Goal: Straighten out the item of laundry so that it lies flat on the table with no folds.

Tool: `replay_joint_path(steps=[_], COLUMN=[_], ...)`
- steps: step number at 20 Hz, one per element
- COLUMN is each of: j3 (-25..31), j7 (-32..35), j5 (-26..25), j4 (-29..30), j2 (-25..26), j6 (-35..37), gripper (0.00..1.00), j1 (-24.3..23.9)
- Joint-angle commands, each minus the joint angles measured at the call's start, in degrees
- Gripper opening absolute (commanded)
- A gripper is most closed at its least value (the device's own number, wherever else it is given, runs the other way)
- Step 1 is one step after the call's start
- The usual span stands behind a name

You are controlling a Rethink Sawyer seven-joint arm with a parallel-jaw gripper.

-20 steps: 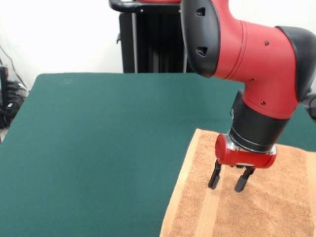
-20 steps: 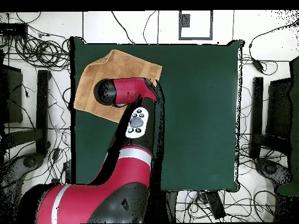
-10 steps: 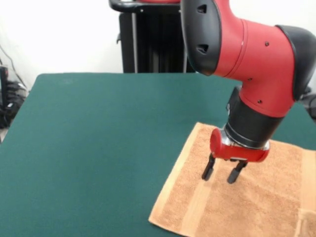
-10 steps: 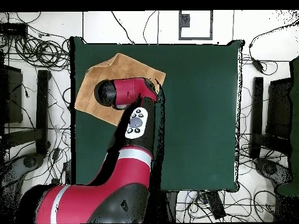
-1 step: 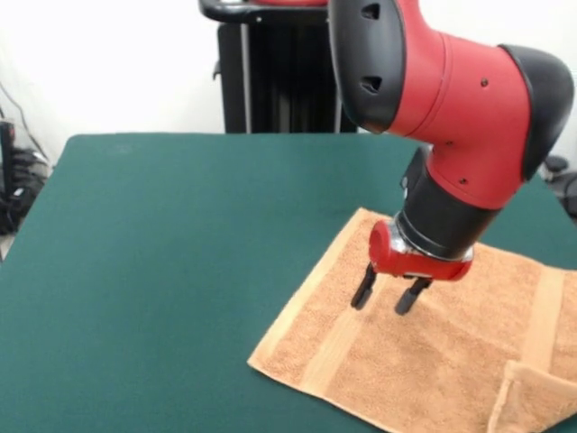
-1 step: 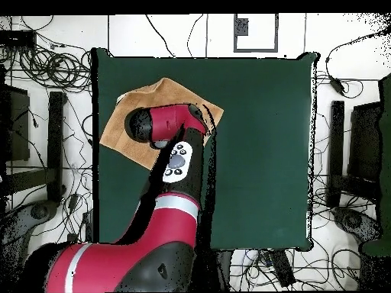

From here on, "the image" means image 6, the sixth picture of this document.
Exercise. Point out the black power adapter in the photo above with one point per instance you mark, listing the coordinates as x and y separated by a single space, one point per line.
337 86

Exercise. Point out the small black adapter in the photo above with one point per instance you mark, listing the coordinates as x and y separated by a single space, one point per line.
73 201
72 237

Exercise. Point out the grey square frame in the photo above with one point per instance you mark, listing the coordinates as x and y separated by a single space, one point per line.
256 49

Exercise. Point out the large black case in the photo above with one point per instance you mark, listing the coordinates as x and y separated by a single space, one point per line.
365 143
15 122

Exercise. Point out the black stand frame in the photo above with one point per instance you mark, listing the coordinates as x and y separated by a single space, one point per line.
55 137
336 137

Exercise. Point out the black flat box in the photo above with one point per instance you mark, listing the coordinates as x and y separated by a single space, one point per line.
18 39

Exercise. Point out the black power strip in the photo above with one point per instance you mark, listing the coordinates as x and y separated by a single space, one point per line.
281 268
88 224

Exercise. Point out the dark green table cloth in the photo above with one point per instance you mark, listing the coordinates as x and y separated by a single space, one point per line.
259 122

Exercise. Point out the tan terry towel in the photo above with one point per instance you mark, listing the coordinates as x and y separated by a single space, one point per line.
137 100

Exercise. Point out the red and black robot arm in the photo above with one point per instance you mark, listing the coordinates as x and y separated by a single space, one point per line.
165 232

